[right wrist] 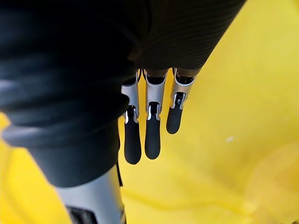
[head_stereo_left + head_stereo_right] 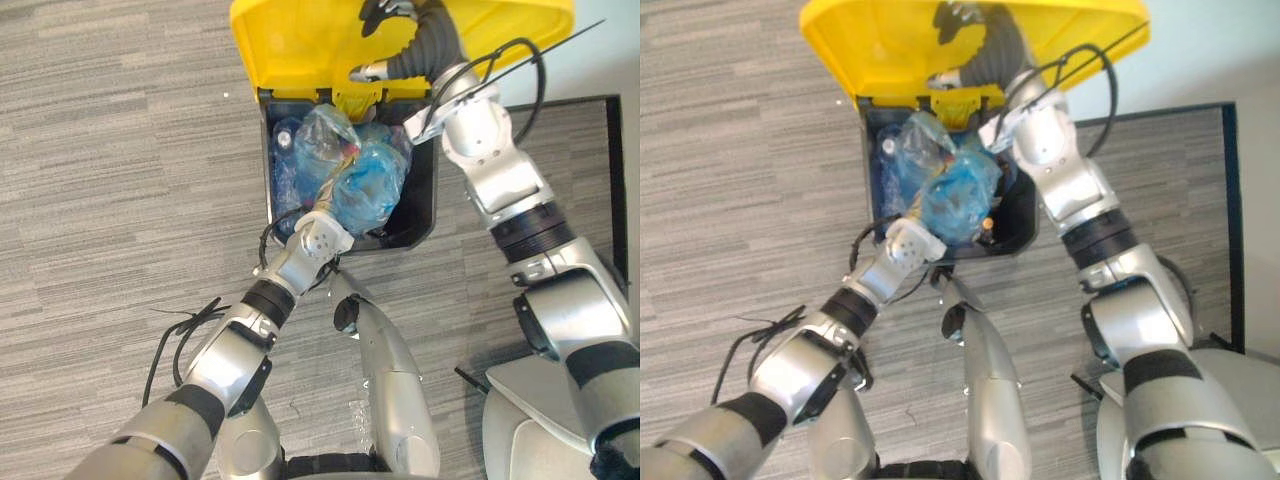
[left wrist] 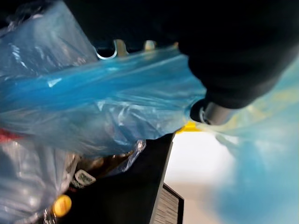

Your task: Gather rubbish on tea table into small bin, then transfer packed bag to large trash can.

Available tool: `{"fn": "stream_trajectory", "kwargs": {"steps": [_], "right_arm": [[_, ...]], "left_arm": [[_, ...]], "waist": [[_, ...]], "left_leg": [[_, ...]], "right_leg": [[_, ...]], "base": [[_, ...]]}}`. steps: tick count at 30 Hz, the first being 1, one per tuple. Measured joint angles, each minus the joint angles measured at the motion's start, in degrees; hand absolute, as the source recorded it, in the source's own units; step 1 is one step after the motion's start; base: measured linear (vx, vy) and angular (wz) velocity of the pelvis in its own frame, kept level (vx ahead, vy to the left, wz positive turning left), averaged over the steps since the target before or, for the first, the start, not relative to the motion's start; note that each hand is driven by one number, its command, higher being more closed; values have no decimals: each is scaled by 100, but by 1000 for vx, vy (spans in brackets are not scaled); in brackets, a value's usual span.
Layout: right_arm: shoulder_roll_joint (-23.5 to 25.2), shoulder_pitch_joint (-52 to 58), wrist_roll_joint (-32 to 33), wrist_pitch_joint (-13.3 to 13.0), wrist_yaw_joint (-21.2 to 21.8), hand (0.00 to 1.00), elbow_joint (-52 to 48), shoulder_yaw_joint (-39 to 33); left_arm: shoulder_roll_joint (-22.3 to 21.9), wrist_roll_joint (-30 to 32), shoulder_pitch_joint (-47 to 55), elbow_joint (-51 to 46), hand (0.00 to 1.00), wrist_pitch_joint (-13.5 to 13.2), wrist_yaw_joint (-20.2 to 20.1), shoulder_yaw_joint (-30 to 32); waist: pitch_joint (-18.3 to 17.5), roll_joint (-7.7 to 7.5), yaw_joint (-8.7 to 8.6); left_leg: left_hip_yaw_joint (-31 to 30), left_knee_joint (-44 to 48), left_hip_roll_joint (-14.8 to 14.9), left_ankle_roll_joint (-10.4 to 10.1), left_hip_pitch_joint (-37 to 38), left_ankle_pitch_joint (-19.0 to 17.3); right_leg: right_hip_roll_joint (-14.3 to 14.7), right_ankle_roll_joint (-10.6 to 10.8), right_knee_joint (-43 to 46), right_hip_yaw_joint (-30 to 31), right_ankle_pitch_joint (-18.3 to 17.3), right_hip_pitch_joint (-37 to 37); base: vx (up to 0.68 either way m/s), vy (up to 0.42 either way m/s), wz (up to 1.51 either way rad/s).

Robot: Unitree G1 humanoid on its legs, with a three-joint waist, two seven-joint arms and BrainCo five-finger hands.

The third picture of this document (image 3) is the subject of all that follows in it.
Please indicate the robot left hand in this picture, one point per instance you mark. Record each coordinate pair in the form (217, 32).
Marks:
(233, 46)

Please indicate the blue plastic trash bag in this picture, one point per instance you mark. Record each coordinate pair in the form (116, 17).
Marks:
(93, 93)

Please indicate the small black bin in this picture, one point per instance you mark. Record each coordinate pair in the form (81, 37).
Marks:
(116, 200)

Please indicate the yellow plastic object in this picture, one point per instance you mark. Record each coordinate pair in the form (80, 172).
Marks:
(188, 127)

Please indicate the dark slatted cabinet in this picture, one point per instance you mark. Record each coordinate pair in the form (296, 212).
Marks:
(169, 205)

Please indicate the red wrapper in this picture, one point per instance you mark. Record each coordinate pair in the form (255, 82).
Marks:
(5, 136)

